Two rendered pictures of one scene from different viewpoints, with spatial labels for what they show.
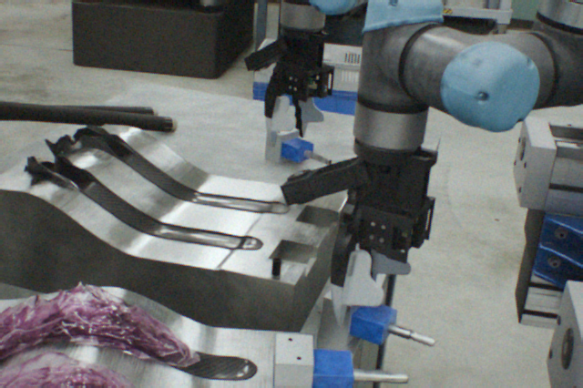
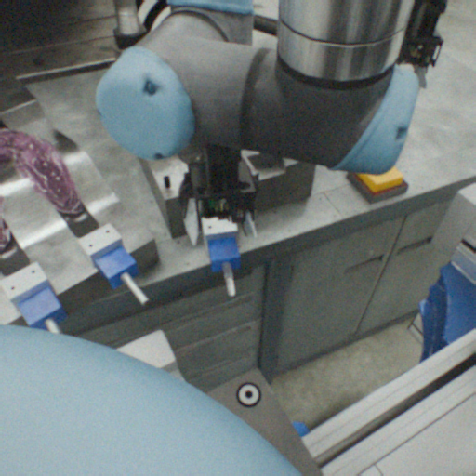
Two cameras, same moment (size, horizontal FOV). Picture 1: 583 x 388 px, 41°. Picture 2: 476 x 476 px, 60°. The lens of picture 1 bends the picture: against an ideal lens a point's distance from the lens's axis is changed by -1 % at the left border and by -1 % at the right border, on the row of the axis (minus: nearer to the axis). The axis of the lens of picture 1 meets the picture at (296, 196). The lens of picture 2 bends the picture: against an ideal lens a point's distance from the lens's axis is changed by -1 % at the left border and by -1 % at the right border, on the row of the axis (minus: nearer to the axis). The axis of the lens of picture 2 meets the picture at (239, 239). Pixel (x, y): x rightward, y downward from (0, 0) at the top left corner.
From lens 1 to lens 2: 0.70 m
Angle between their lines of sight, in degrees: 48
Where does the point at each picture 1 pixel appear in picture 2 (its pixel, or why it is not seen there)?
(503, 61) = (109, 78)
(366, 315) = (214, 247)
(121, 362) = (20, 191)
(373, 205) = (196, 171)
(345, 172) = not seen: hidden behind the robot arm
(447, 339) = not seen: outside the picture
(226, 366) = (89, 225)
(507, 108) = (133, 136)
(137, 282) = not seen: hidden behind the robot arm
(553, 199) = (461, 254)
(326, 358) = (116, 256)
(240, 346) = (109, 218)
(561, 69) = (255, 114)
